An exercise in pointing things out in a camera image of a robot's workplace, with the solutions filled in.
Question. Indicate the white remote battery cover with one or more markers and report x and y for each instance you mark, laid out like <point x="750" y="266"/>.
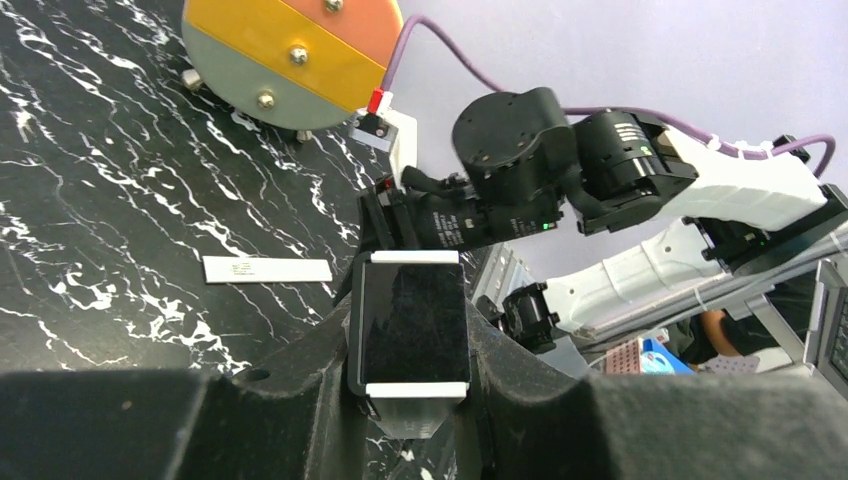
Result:
<point x="221" y="270"/>

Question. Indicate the white remote control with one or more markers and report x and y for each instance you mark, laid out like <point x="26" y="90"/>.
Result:
<point x="408" y="341"/>

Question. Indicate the white round drawer cabinet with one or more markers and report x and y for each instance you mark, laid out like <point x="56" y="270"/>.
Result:
<point x="297" y="65"/>

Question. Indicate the blue box beyond table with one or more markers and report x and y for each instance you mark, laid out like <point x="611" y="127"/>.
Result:
<point x="656" y="359"/>

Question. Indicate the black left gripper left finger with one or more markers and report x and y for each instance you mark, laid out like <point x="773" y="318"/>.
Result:
<point x="291" y="417"/>

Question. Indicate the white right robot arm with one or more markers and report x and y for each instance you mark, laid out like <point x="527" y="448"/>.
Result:
<point x="753" y="210"/>

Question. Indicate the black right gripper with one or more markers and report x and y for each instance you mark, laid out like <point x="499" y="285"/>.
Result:
<point x="514" y="149"/>

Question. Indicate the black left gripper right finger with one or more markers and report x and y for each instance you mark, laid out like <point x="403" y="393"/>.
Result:
<point x="523" y="419"/>

